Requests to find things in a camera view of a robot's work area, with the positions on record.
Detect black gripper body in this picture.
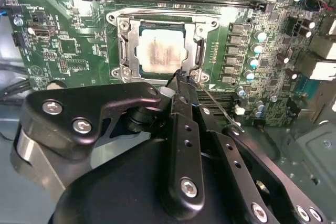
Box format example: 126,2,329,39
48,136,238,224

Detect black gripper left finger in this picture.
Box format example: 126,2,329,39
10,69,206,217

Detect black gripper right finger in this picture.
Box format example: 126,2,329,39
183,76,329,224

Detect wire locking lever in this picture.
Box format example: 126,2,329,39
194,82,245,133
106,8,221,25

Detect metal socket cover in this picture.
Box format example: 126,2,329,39
117,16,211,80

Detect silver square CPU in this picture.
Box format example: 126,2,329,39
138,22,186,74

